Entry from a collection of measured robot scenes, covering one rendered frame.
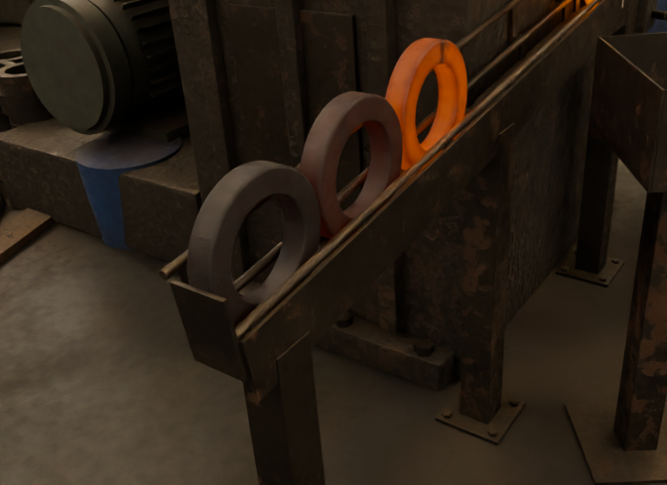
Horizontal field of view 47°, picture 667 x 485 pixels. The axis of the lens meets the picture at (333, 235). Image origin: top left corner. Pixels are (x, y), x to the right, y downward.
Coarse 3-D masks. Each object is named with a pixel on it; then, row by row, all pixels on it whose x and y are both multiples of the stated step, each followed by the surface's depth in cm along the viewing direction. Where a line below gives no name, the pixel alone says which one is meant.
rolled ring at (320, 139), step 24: (336, 96) 89; (360, 96) 88; (336, 120) 85; (360, 120) 89; (384, 120) 93; (312, 144) 86; (336, 144) 86; (384, 144) 96; (312, 168) 85; (336, 168) 87; (384, 168) 97; (360, 192) 98; (336, 216) 89
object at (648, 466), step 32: (608, 64) 110; (640, 64) 116; (608, 96) 111; (640, 96) 99; (608, 128) 112; (640, 128) 99; (640, 160) 100; (640, 256) 122; (640, 288) 123; (640, 320) 124; (640, 352) 126; (640, 384) 129; (576, 416) 145; (608, 416) 144; (640, 416) 132; (608, 448) 137; (640, 448) 136; (608, 480) 130; (640, 480) 130
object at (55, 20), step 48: (48, 0) 200; (96, 0) 203; (144, 0) 208; (48, 48) 205; (96, 48) 196; (144, 48) 206; (48, 96) 215; (96, 96) 202; (144, 96) 212; (0, 144) 233; (48, 144) 226; (48, 192) 229; (144, 192) 200; (192, 192) 189; (144, 240) 210
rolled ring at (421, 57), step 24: (408, 48) 99; (432, 48) 99; (456, 48) 104; (408, 72) 97; (456, 72) 106; (408, 96) 96; (456, 96) 108; (408, 120) 98; (456, 120) 109; (408, 144) 99; (432, 144) 108; (408, 168) 103
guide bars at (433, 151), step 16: (592, 0) 142; (576, 16) 136; (560, 32) 131; (544, 48) 126; (528, 64) 122; (512, 80) 118; (496, 96) 114; (480, 112) 111; (464, 128) 108; (448, 144) 104; (400, 176) 97; (384, 192) 94; (368, 208) 92; (352, 224) 89; (336, 240) 87; (320, 256) 85; (304, 272) 83; (288, 288) 81; (272, 304) 79; (256, 320) 78; (240, 336) 76
